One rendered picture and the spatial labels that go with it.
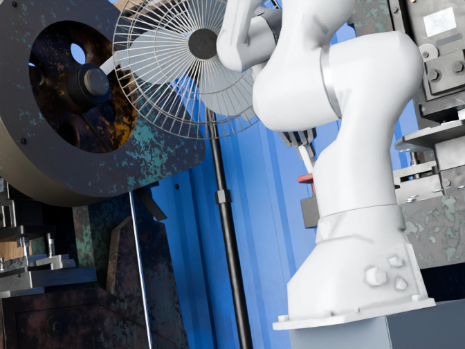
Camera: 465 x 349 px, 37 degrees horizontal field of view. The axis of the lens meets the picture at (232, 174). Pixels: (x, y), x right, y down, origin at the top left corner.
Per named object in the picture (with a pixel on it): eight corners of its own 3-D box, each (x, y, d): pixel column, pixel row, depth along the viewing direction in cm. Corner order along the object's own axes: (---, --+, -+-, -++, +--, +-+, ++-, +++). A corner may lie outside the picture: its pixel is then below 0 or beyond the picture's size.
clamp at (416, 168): (444, 178, 169) (435, 137, 171) (381, 193, 179) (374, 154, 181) (452, 179, 174) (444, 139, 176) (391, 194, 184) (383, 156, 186)
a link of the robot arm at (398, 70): (443, 190, 89) (405, 9, 93) (308, 217, 97) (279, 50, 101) (457, 196, 99) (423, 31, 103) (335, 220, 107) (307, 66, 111)
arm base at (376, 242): (352, 323, 80) (331, 203, 83) (250, 332, 95) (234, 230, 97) (465, 299, 94) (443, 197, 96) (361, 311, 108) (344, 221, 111)
